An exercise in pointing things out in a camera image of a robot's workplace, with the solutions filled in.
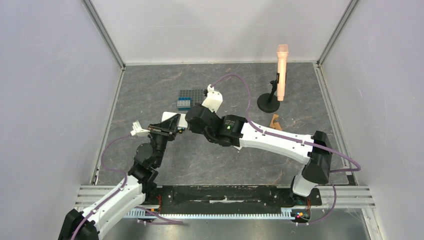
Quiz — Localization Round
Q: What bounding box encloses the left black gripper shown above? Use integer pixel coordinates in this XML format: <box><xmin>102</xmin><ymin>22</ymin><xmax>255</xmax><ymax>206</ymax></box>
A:
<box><xmin>147</xmin><ymin>113</ymin><xmax>181</xmax><ymax>167</ymax></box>

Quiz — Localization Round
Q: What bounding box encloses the white remote control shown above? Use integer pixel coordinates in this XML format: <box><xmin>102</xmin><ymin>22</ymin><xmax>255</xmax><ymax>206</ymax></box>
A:
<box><xmin>161</xmin><ymin>111</ymin><xmax>188</xmax><ymax>130</ymax></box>

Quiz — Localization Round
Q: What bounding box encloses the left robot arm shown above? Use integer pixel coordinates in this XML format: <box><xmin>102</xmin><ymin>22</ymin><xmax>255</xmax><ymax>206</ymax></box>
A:
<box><xmin>58</xmin><ymin>113</ymin><xmax>182</xmax><ymax>240</ymax></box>

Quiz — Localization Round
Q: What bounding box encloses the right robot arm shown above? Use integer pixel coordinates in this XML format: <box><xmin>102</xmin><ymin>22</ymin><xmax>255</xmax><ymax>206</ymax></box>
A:
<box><xmin>185</xmin><ymin>105</ymin><xmax>333</xmax><ymax>204</ymax></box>

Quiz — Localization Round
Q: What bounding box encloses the blue grey lego brick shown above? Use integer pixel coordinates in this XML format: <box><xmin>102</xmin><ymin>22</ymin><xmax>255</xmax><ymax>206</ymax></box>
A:
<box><xmin>176</xmin><ymin>97</ymin><xmax>192</xmax><ymax>111</ymax></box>

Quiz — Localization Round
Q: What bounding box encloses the grey lego baseplate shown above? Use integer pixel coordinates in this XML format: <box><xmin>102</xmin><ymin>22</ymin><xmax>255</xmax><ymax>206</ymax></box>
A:
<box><xmin>178</xmin><ymin>89</ymin><xmax>205</xmax><ymax>107</ymax></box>

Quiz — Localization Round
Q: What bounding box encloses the black microphone stand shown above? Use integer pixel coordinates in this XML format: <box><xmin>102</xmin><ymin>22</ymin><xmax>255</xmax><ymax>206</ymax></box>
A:
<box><xmin>256</xmin><ymin>73</ymin><xmax>280</xmax><ymax>113</ymax></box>

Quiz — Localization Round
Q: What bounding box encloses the brown wooden block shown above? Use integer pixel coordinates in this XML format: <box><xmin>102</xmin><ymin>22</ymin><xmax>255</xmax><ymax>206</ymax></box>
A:
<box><xmin>269</xmin><ymin>114</ymin><xmax>279</xmax><ymax>129</ymax></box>
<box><xmin>273</xmin><ymin>122</ymin><xmax>282</xmax><ymax>131</ymax></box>

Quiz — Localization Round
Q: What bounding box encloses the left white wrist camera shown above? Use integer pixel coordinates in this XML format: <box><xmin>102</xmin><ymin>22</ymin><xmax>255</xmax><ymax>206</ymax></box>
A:
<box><xmin>130</xmin><ymin>121</ymin><xmax>150</xmax><ymax>137</ymax></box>

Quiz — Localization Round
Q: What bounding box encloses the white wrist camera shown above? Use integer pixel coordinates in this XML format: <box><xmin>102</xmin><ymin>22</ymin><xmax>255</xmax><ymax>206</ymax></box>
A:
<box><xmin>201</xmin><ymin>84</ymin><xmax>223</xmax><ymax>113</ymax></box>
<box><xmin>130</xmin><ymin>121</ymin><xmax>150</xmax><ymax>137</ymax></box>

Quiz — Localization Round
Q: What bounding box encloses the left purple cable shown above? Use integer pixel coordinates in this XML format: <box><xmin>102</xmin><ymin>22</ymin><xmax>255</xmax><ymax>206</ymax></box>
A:
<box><xmin>69</xmin><ymin>134</ymin><xmax>133</xmax><ymax>240</ymax></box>

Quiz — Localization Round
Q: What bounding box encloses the purple cable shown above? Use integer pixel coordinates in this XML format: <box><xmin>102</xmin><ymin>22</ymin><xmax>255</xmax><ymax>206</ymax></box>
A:
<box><xmin>69</xmin><ymin>134</ymin><xmax>133</xmax><ymax>240</ymax></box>
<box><xmin>210</xmin><ymin>73</ymin><xmax>362</xmax><ymax>173</ymax></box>

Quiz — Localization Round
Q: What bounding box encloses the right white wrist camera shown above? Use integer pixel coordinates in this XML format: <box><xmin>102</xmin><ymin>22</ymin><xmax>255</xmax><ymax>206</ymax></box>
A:
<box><xmin>201</xmin><ymin>84</ymin><xmax>223</xmax><ymax>113</ymax></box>

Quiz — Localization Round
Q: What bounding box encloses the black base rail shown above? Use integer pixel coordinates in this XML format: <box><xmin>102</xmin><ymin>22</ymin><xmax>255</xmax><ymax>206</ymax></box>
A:
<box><xmin>143</xmin><ymin>185</ymin><xmax>322</xmax><ymax>215</ymax></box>

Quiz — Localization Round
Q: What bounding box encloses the white cable duct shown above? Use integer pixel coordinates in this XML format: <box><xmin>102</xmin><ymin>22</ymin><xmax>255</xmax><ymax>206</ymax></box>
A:
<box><xmin>123</xmin><ymin>208</ymin><xmax>310</xmax><ymax>221</ymax></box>

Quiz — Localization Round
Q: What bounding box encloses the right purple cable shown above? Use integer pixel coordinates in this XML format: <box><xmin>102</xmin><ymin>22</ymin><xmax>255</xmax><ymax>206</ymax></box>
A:
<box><xmin>210</xmin><ymin>73</ymin><xmax>362</xmax><ymax>173</ymax></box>

